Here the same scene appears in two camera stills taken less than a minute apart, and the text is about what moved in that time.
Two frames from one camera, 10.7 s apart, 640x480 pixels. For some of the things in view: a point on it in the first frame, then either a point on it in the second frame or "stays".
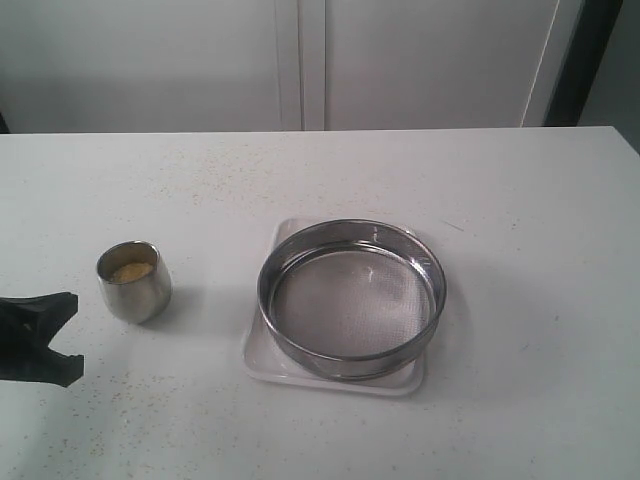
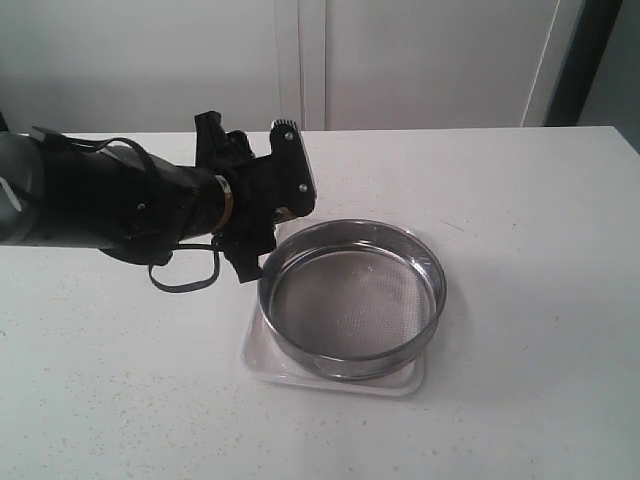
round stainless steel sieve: (352, 299) stays
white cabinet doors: (146, 66) stays
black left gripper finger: (39, 364) -> (266, 190)
